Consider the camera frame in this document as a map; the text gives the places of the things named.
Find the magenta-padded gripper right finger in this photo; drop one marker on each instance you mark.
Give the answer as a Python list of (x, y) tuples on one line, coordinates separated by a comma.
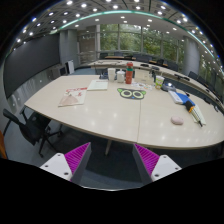
[(165, 166)]

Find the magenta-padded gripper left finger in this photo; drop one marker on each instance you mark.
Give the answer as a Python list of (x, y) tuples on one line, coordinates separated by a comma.
[(56, 165)]

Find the pink computer mouse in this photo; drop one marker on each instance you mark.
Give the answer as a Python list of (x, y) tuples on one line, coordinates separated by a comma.
[(177, 120)]

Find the cat-face mouse pad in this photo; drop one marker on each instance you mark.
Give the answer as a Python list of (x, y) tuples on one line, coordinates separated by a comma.
[(131, 93)]

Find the black office chair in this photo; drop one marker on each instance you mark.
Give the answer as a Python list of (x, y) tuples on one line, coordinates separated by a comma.
[(28, 128)]

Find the red and white magazine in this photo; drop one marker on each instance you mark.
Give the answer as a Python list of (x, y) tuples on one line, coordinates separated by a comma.
[(72, 97)]

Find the blue and white book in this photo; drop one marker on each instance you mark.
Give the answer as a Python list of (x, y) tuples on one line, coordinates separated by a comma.
[(181, 97)]

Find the conference microphone unit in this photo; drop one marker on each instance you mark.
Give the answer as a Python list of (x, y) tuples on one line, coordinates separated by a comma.
[(103, 75), (167, 87)]

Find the colourful sticker sheet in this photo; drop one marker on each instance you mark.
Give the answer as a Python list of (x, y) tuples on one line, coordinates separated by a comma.
[(141, 86)]

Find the green printed paper cup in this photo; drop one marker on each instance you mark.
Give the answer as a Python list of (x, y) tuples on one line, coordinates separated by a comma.
[(159, 82)]

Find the white printed document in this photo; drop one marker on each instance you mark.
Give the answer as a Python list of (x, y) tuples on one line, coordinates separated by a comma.
[(97, 85)]

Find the grey box appliance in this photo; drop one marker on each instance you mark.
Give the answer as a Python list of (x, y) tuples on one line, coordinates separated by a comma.
[(57, 72)]

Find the white cardboard box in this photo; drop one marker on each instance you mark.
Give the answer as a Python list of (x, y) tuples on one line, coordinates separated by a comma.
[(143, 76)]

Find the long curved conference table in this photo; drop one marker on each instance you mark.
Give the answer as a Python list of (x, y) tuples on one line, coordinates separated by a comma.
[(180, 74)]

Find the row of dark chairs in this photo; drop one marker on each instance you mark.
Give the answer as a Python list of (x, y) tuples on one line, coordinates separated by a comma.
[(192, 75)]

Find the red drink bottle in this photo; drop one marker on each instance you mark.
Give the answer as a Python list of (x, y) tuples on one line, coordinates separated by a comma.
[(129, 75)]

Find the white leaning board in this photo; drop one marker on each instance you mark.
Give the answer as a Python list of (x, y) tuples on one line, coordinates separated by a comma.
[(70, 66)]

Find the white lidded mug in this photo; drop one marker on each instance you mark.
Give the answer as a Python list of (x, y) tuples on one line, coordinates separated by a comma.
[(120, 77)]

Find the white paper cup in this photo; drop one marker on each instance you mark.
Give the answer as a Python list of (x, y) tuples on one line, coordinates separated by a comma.
[(111, 74)]

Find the brown wooden table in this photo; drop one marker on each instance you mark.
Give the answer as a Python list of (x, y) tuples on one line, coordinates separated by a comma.
[(116, 57)]

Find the ceiling spot lights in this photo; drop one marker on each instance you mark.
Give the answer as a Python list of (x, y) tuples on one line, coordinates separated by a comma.
[(115, 6)]

